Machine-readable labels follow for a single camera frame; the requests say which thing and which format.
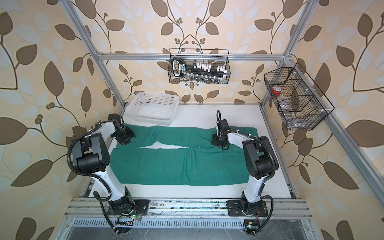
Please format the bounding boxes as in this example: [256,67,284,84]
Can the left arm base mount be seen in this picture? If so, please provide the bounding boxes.
[115,199,150,228]

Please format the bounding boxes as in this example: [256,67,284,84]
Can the black wire basket right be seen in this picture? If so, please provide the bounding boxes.
[264,63,335,131]

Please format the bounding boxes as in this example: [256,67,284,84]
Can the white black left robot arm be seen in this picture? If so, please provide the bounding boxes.
[67,115,135,215]

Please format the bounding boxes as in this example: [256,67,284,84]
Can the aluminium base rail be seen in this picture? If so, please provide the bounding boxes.
[62,196,313,230]

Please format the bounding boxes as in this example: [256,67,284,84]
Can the white plastic mesh basket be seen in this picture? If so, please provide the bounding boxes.
[125,92,180,126]

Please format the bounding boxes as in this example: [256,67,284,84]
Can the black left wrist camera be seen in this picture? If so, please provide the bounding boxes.
[108,114,124,126]

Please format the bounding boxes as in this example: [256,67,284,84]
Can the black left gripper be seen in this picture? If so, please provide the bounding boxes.
[111,126,135,145]

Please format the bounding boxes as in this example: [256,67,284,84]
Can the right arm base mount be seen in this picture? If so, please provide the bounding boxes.
[226,198,271,236]

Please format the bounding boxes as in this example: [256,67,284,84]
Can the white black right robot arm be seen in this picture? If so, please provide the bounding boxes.
[212,119,279,216]

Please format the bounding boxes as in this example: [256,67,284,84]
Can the green trousers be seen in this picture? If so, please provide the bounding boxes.
[110,125,250,187]

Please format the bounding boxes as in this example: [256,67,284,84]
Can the black wire basket centre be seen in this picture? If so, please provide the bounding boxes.
[168,48,231,85]

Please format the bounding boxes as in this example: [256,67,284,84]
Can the black wire basket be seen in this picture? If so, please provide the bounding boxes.
[264,63,335,131]
[168,48,231,85]

